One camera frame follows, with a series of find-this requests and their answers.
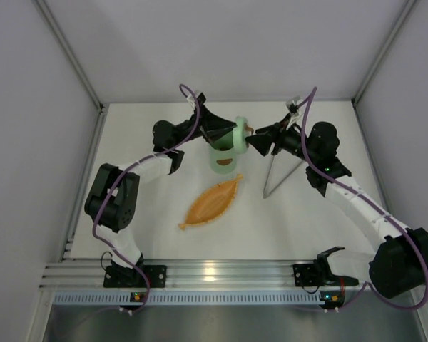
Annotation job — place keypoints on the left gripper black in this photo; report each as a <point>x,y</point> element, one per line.
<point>202,116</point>

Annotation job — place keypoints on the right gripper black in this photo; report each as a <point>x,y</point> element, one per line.
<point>275,135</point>

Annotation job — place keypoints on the green round lid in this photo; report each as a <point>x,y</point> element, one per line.
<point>240,132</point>

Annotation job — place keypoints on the metal tongs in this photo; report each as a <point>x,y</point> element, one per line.
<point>276,176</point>

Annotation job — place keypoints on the orange boat-shaped woven tray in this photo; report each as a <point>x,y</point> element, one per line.
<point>212,203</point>

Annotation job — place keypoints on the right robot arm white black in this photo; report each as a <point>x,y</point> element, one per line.
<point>399,258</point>

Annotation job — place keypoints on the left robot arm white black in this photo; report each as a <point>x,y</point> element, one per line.
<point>111,202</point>

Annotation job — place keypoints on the green cylindrical lunch container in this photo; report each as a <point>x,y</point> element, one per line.
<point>222,158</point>

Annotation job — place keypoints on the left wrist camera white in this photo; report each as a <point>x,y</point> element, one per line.
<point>197,97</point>

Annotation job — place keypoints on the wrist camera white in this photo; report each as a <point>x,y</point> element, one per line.
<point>197,97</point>
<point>292,106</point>

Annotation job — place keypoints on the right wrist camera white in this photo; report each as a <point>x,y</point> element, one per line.
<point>292,106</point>

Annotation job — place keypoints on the left aluminium frame post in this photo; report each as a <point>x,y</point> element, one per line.
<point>59,36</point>

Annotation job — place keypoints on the aluminium frame post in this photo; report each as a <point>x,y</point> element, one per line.
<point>59,36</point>
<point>385,48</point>

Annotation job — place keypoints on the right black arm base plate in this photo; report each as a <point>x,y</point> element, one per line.
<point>309,274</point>

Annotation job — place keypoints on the aluminium mounting rail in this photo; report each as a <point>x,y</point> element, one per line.
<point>181,274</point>

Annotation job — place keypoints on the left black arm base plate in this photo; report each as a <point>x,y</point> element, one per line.
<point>121,277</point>

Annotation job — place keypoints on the right aluminium frame post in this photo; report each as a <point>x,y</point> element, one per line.
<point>385,48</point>

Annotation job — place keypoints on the slotted grey cable duct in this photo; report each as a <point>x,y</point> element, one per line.
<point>188,298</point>

